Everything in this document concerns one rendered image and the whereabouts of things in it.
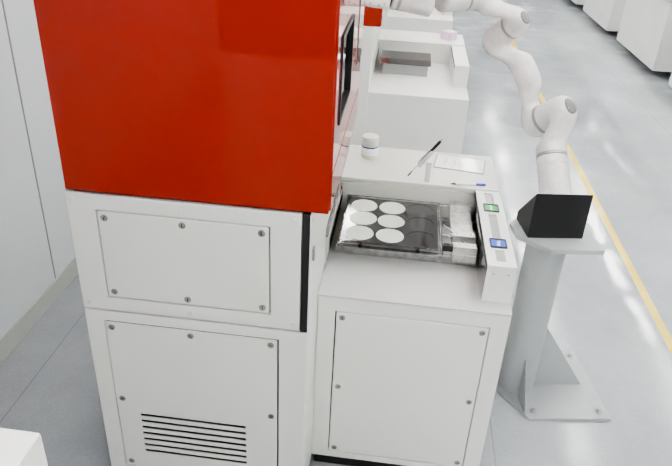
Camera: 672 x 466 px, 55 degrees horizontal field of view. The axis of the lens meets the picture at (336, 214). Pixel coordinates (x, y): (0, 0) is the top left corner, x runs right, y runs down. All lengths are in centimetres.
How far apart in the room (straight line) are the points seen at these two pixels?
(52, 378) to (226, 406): 117
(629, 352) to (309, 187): 226
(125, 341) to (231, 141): 79
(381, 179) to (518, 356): 99
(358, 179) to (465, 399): 92
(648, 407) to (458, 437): 109
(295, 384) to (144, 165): 83
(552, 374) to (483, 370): 91
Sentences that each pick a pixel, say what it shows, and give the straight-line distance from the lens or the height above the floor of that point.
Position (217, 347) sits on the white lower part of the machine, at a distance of 207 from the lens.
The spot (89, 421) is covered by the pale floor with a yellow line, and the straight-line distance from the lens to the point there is 296.
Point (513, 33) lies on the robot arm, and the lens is 274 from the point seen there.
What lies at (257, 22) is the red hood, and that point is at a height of 172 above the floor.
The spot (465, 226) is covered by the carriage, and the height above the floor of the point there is 88.
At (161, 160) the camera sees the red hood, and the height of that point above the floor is 134.
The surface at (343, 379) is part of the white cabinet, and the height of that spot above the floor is 47.
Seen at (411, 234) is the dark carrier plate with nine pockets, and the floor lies 90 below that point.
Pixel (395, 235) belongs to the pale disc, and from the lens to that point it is 232.
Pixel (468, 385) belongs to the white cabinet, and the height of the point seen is 51.
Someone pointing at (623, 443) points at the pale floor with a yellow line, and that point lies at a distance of 308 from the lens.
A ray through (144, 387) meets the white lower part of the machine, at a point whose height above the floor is 52.
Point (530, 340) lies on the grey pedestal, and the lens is 291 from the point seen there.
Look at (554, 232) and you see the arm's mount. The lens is 263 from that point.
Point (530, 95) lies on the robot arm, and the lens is 276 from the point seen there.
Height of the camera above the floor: 205
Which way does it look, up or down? 28 degrees down
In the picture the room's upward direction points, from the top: 3 degrees clockwise
